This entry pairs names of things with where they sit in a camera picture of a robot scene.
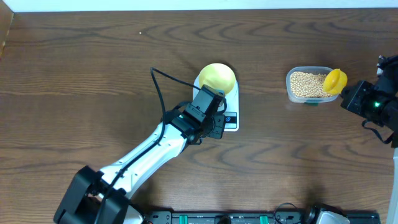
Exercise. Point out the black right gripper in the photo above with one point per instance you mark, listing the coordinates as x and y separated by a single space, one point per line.
352 102

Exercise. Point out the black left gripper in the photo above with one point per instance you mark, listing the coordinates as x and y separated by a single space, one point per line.
219 119

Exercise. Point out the yellow measuring scoop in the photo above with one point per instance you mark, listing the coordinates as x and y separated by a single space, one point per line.
334 82

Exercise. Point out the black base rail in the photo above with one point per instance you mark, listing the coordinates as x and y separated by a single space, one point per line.
285 213

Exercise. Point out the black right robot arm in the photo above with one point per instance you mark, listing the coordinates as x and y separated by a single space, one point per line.
377 103

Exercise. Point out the yellow plastic bowl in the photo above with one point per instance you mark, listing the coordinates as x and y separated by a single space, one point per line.
218 76

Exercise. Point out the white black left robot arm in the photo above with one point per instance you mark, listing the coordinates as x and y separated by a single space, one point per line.
104 196

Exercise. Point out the clear container of soybeans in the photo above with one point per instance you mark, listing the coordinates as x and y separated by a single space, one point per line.
305 85

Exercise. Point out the white digital kitchen scale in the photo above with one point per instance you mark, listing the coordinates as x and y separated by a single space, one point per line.
227 104

